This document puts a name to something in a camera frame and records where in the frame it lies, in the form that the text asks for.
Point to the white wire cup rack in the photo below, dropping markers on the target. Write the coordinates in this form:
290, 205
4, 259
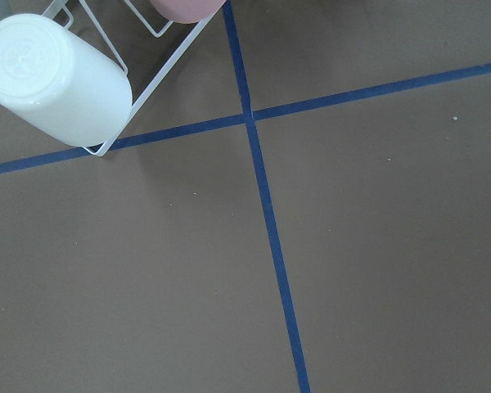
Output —
54, 8

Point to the pink plastic cup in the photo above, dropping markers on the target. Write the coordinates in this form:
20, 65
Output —
186, 11

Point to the white plastic cup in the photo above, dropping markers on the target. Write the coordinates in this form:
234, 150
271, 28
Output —
59, 83

